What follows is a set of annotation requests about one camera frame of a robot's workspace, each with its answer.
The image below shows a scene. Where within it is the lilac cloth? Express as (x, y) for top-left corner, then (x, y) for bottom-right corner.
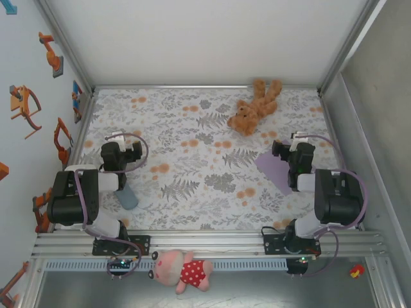
(254, 150), (293, 196)

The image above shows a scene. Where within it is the blue-grey fabric roll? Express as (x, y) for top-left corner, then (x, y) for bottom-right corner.
(114, 184), (139, 211)

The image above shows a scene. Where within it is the blue orange robot sticker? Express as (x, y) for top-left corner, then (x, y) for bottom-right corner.
(71, 80), (85, 124)

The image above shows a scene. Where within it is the floral tablecloth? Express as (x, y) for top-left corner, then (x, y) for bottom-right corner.
(60, 88), (358, 230)

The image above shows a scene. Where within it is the brown teddy bear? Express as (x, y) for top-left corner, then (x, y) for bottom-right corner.
(227, 78), (283, 137)

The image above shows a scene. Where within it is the orange chair-shaped robot sticker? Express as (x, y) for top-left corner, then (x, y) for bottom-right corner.
(8, 85), (43, 140)

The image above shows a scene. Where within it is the pink pig plush toy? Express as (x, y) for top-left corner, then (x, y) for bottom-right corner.
(148, 250), (214, 295)

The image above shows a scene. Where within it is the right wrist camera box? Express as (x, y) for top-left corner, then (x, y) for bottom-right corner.
(272, 140), (292, 162)

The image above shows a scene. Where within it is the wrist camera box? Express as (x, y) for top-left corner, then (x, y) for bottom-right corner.
(272, 140), (292, 162)
(130, 140), (144, 161)

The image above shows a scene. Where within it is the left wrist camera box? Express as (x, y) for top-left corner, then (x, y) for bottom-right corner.
(130, 140), (144, 161)

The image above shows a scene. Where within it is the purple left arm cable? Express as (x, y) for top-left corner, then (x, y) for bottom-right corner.
(74, 132), (149, 280)

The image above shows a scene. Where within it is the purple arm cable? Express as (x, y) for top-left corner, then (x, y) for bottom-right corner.
(74, 132), (149, 280)
(290, 133), (367, 279)

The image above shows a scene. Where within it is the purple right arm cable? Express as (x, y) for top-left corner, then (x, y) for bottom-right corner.
(290, 133), (367, 279)

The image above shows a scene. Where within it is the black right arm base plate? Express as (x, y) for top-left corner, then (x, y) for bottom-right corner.
(262, 234), (321, 257)

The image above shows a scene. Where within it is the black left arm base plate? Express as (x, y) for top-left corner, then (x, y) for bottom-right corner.
(92, 235), (152, 257)

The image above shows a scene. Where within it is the thin aluminium frame rail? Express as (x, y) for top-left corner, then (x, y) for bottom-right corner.
(92, 84), (322, 91)

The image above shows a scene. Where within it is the white slotted cable duct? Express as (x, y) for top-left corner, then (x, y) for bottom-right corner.
(43, 259), (288, 272)

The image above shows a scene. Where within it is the aluminium frame post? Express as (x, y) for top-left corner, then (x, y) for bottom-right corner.
(33, 0), (96, 97)
(316, 0), (388, 97)

